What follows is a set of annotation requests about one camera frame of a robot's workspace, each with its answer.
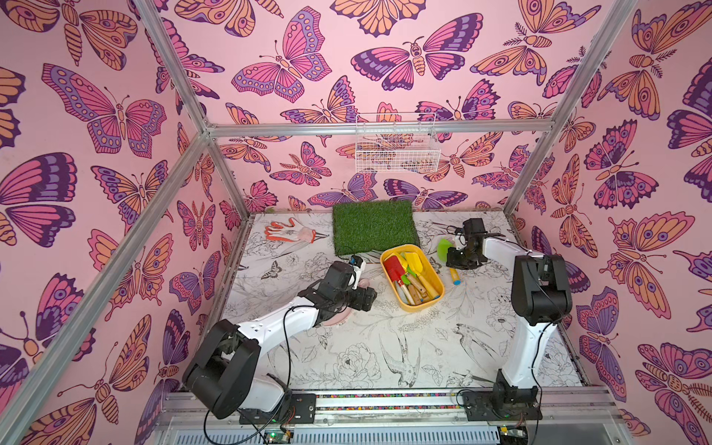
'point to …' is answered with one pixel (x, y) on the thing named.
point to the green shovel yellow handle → (443, 246)
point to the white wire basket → (397, 143)
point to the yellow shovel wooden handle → (417, 268)
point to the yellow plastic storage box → (428, 271)
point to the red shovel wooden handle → (396, 272)
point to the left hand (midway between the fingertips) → (369, 289)
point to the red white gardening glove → (289, 233)
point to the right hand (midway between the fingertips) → (445, 262)
